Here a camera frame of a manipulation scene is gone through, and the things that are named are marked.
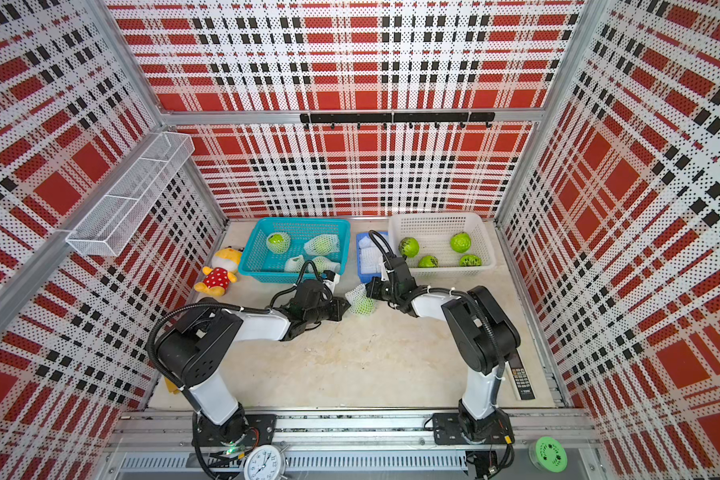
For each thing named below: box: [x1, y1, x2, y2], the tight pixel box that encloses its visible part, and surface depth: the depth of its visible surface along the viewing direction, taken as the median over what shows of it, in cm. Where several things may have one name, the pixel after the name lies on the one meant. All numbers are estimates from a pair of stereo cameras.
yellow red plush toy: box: [194, 245, 244, 297], surface depth 101 cm
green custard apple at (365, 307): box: [355, 298, 375, 316], surface depth 92 cm
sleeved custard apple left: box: [266, 232, 291, 255], surface depth 109 cm
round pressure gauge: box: [243, 445, 286, 480], surface depth 68 cm
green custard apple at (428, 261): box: [418, 255, 439, 268], surface depth 102 cm
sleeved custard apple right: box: [304, 234, 340, 256], surface depth 109 cm
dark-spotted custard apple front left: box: [398, 236, 420, 258], surface depth 107 cm
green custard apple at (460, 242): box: [450, 232, 471, 253], surface depth 109 cm
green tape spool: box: [528, 436, 568, 473], surface depth 68 cm
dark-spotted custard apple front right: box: [459, 254, 483, 267], surface depth 102 cm
